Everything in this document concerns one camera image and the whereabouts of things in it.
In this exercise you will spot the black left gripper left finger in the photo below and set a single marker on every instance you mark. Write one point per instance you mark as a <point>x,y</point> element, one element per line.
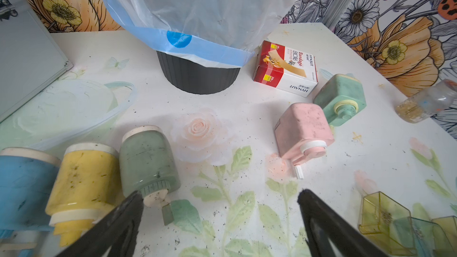
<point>115,235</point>

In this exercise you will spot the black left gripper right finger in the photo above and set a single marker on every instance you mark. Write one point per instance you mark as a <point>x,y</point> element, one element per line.
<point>328,234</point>

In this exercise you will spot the yellow pencil sharpener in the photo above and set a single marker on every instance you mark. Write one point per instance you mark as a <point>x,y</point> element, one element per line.
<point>87,188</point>

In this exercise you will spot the yellow transparent shavings tray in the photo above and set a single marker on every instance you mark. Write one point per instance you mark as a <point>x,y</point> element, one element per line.
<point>387,224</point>

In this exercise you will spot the dark green pencil sharpener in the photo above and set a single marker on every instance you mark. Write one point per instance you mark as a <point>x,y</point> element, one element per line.
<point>147,166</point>

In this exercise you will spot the pink pencil sharpener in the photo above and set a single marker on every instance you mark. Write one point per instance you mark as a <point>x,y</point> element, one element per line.
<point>302,134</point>

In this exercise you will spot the blue pencil sharpener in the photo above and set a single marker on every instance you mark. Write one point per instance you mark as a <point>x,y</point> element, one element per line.
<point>27,179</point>

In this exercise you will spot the blue transparent shavings tray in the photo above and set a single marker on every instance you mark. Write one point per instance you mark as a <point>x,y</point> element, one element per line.
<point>423,238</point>

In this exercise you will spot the mint green pencil sharpener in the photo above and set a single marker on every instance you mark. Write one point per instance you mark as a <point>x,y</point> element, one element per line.
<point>341,99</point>

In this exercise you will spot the floral table mat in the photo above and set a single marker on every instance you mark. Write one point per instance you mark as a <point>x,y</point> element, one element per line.
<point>238,197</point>

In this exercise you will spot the red white cardboard box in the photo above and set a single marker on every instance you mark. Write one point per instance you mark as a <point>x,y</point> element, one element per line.
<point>285,68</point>

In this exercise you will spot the silver metal case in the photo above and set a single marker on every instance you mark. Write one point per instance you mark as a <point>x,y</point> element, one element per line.
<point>30,59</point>

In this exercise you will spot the black bin with plastic liner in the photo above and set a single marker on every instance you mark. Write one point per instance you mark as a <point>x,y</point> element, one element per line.
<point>201,44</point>

